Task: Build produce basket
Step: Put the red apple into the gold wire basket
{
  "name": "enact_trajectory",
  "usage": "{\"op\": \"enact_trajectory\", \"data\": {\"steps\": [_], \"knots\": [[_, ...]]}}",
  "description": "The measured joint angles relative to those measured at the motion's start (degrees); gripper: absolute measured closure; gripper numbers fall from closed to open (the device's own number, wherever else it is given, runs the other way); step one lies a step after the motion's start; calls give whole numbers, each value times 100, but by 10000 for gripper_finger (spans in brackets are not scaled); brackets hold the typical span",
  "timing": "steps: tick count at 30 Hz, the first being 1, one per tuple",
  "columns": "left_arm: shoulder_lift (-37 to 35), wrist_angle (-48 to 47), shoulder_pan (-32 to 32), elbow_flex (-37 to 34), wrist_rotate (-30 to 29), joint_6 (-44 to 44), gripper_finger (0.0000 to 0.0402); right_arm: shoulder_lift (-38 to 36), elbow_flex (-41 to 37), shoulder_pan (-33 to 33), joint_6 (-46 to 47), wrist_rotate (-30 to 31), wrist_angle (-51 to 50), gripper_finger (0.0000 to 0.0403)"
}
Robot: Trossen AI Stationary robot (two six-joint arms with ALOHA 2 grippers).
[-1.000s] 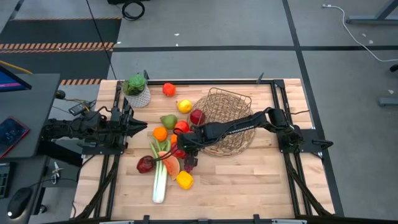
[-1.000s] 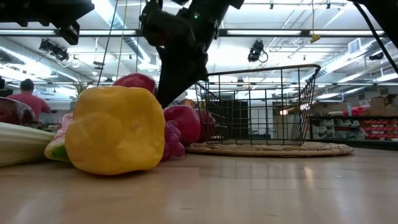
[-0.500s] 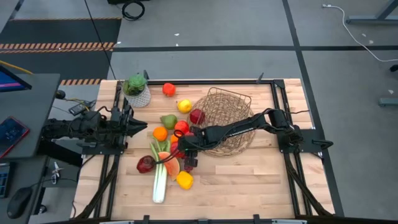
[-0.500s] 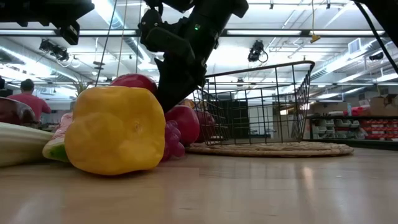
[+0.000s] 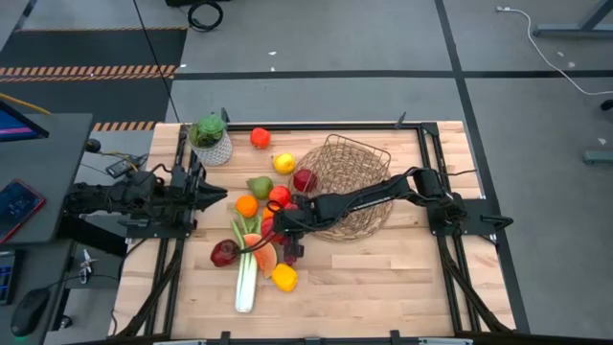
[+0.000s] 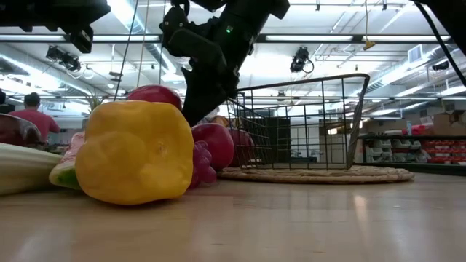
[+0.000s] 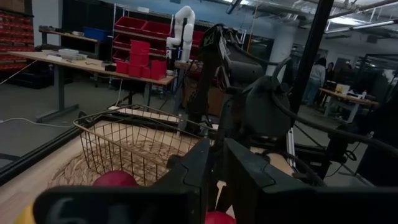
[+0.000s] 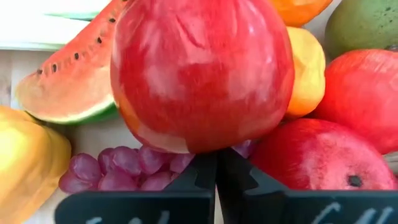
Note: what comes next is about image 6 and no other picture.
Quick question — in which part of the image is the dark maroon apple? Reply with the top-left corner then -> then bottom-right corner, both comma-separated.
0,113 -> 44,150

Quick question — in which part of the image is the celery stalk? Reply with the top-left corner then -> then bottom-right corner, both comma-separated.
0,142 -> 63,197

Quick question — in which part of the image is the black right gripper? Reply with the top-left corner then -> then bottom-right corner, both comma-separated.
159,0 -> 291,127

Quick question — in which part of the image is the black ceiling device cluster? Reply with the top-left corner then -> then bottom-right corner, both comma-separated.
45,45 -> 83,73

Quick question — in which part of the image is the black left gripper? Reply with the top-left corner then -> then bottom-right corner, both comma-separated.
0,0 -> 111,55

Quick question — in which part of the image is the black cabinet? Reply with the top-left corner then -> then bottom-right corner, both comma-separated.
250,116 -> 292,164

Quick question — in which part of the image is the cardboard box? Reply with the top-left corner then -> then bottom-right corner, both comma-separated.
431,111 -> 466,138

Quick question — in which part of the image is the person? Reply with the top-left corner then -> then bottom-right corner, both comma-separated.
7,92 -> 61,145

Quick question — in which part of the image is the watermelon slice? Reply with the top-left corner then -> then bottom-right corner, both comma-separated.
48,130 -> 87,191

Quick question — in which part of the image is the pink red apple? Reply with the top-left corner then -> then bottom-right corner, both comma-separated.
191,122 -> 236,172

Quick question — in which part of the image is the white ceiling vent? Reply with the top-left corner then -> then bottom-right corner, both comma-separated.
407,44 -> 424,63

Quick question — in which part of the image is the overhead rig bar with lights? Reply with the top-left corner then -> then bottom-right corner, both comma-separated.
0,33 -> 452,44

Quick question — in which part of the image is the metal wire basket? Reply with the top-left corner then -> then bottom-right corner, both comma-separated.
224,73 -> 371,171

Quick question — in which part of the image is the yellow bell pepper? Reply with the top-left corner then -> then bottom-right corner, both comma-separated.
74,100 -> 196,206

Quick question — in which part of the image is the green plant in patterned pot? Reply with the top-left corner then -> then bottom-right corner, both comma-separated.
87,92 -> 106,114

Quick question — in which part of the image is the purple grape bunch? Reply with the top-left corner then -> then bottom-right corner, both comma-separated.
188,140 -> 218,189

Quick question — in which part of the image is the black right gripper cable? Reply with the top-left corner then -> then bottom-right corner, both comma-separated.
413,0 -> 466,87

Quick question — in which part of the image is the black ceiling camera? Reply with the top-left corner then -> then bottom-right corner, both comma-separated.
289,46 -> 315,74

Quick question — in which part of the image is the storage shelf with bins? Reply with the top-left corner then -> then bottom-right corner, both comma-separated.
358,134 -> 466,175

